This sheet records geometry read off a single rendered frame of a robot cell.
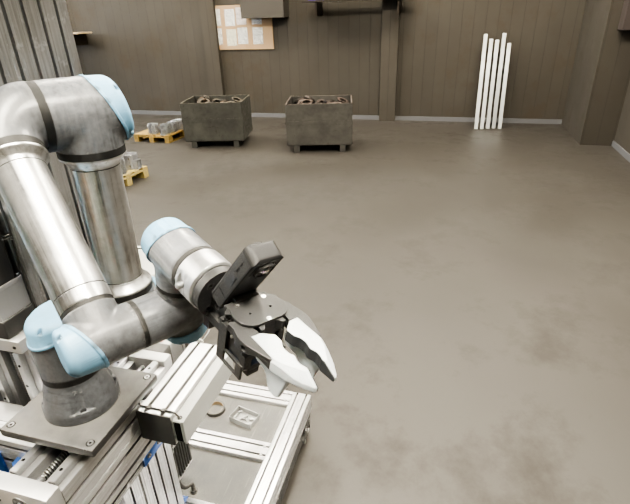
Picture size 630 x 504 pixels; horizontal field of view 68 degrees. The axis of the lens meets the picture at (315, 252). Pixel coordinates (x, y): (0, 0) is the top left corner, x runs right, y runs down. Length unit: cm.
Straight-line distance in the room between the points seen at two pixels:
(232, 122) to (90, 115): 700
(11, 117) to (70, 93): 10
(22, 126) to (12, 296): 51
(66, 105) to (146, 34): 1049
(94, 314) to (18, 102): 35
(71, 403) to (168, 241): 51
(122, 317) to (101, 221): 29
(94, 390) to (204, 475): 117
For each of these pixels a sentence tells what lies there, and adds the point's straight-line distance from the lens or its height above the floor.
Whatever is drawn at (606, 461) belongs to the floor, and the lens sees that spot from 274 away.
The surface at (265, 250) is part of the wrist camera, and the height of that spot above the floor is 166.
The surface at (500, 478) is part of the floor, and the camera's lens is 250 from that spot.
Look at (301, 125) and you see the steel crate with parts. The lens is 731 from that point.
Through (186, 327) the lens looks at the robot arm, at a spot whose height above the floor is 147.
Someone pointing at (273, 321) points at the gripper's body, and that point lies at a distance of 56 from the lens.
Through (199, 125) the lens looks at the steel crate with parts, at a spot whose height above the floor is 36.
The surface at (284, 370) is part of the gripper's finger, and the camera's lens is 51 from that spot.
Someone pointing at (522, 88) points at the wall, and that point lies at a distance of 962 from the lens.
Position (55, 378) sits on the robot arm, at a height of 127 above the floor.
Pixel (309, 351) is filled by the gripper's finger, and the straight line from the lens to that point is 54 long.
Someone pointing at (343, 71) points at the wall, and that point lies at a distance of 974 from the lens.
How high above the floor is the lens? 189
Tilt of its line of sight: 27 degrees down
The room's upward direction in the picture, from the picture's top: 2 degrees counter-clockwise
